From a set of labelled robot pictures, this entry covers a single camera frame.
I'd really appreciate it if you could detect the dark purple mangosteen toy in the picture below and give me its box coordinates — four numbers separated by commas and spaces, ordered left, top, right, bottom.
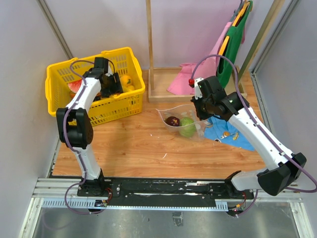
164, 116, 180, 127

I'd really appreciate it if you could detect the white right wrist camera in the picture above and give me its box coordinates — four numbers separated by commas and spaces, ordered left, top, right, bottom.
189, 77, 204, 100

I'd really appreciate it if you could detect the green cloth garment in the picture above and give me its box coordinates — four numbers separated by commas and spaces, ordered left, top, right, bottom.
216, 0, 253, 88

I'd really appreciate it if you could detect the pink cloth garment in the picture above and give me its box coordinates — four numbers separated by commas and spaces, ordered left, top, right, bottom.
167, 22, 232, 95

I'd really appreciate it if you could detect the clear zip top bag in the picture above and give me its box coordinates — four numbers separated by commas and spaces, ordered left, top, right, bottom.
157, 104, 208, 141

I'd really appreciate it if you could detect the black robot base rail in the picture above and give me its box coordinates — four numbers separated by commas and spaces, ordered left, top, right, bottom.
77, 178, 254, 209

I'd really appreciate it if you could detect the yellow lemon toy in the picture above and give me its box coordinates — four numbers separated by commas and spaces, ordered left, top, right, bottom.
123, 85, 135, 93

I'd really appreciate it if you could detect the wooden clothes rack frame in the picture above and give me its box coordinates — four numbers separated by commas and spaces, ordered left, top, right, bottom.
146, 0, 285, 103

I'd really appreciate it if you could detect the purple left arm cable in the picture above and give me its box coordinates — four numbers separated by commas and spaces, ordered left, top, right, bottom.
62, 59, 116, 215

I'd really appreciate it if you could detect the yellow plastic shopping basket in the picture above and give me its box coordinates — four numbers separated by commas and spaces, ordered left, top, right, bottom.
45, 47, 146, 126

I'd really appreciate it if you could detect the green cabbage toy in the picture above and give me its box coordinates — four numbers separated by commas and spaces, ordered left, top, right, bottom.
179, 117, 196, 138

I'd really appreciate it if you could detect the blue cartoon print cloth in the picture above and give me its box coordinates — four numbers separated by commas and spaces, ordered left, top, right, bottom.
204, 117, 255, 151

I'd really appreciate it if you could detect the watermelon slice toy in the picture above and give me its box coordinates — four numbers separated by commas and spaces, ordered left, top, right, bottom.
67, 79, 82, 93

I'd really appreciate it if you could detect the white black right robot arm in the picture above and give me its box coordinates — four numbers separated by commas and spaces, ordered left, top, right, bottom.
189, 76, 307, 198

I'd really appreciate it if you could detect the yellow clothes hanger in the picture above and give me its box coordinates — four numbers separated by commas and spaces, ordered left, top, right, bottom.
218, 36, 230, 56

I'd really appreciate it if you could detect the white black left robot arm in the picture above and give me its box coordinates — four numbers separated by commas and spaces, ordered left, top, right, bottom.
56, 57, 123, 196

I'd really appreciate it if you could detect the orange fruit toy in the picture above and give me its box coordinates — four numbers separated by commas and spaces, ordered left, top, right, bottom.
120, 74, 133, 87

